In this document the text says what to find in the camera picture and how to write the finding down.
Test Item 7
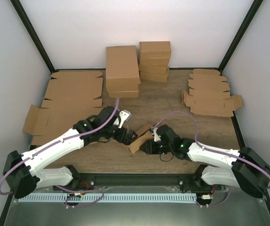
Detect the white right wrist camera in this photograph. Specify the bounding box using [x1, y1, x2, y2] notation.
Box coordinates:
[150, 127, 161, 142]

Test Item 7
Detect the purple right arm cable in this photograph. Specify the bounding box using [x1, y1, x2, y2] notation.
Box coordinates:
[153, 111, 270, 189]

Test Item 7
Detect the large flat cardboard blank front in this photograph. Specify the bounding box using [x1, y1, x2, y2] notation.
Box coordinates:
[22, 98, 111, 145]

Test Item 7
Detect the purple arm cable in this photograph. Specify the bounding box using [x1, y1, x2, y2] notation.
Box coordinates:
[0, 97, 120, 196]
[153, 111, 270, 189]

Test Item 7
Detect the stack of small flat blanks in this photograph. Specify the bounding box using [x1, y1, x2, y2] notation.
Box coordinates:
[182, 69, 243, 117]

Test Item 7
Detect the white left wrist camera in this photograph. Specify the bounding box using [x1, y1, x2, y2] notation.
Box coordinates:
[113, 110, 132, 128]

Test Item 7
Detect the large folded cardboard box bottom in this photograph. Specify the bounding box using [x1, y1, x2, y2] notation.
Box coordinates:
[108, 90, 139, 98]

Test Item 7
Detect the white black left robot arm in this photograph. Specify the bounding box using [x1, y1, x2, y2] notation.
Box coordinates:
[3, 106, 137, 199]

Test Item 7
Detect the clear acrylic cover plate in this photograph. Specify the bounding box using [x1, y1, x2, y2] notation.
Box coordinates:
[4, 189, 270, 226]

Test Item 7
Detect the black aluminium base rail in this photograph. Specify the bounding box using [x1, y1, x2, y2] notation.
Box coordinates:
[43, 173, 244, 192]

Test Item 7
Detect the large folded cardboard box top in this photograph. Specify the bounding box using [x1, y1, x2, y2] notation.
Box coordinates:
[106, 45, 141, 92]

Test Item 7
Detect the large flat cardboard blank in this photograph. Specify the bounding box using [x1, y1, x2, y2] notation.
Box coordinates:
[22, 98, 111, 145]
[45, 71, 103, 101]

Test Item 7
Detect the black frame post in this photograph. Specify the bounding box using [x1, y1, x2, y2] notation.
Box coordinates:
[218, 0, 263, 72]
[10, 0, 56, 74]

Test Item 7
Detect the large folded cardboard box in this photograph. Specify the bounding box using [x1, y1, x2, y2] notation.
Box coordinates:
[106, 45, 141, 92]
[108, 90, 139, 98]

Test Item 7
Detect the light blue slotted cable duct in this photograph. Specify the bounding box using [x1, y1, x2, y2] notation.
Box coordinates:
[18, 193, 197, 204]

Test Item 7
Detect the small folded box bottom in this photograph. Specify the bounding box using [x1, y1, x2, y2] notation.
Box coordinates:
[140, 76, 168, 83]

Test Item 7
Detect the small folded box stack top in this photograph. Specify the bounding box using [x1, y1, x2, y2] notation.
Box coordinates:
[140, 41, 171, 59]

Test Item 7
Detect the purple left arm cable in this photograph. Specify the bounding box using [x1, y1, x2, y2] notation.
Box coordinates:
[0, 97, 120, 196]

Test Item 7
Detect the large flat cardboard blank rear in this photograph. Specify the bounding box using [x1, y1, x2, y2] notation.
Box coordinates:
[45, 71, 103, 101]

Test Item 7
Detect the black frame post left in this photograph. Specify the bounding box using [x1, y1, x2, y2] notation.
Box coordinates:
[10, 0, 56, 74]

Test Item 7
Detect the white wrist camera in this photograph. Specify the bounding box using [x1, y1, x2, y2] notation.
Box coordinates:
[113, 110, 132, 128]
[150, 127, 161, 142]

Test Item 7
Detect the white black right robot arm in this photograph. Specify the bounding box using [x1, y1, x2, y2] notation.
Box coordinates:
[139, 124, 270, 198]

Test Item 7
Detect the black frame post right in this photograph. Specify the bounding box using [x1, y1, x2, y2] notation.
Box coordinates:
[218, 0, 263, 72]

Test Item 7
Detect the small brown cardboard box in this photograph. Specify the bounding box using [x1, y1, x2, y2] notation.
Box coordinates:
[128, 124, 153, 154]

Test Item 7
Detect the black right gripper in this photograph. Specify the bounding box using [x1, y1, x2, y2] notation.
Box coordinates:
[140, 139, 173, 155]

